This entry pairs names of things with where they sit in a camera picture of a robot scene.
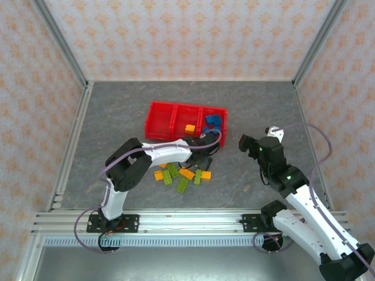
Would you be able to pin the blue lego brick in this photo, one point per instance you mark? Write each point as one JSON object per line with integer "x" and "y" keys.
{"x": 206, "y": 130}
{"x": 209, "y": 119}
{"x": 215, "y": 128}
{"x": 217, "y": 118}

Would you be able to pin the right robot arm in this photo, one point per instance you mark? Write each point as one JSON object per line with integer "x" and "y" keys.
{"x": 301, "y": 205}

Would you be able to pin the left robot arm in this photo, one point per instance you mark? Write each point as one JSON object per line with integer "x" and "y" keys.
{"x": 164, "y": 152}

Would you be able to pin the long orange lego brick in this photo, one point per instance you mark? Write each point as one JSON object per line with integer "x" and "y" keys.
{"x": 187, "y": 174}

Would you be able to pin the long green lego brick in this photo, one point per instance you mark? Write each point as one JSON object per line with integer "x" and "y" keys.
{"x": 173, "y": 170}
{"x": 182, "y": 185}

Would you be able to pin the red plastic bin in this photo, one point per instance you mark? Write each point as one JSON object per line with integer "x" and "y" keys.
{"x": 183, "y": 117}
{"x": 212, "y": 111}
{"x": 158, "y": 120}

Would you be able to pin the steel sheet panel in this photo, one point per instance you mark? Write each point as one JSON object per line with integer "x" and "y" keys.
{"x": 175, "y": 263}

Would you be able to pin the aluminium side rail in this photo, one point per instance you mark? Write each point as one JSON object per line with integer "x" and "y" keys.
{"x": 73, "y": 140}
{"x": 303, "y": 111}

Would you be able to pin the long aluminium mounting rail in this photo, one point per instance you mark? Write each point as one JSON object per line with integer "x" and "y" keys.
{"x": 187, "y": 222}

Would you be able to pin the thin aluminium wall rail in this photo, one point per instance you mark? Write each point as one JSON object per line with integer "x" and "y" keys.
{"x": 190, "y": 80}

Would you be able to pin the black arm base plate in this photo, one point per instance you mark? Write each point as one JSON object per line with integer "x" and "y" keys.
{"x": 130, "y": 222}
{"x": 250, "y": 221}

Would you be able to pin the aluminium frame post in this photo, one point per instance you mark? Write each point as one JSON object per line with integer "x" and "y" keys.
{"x": 62, "y": 44}
{"x": 317, "y": 44}

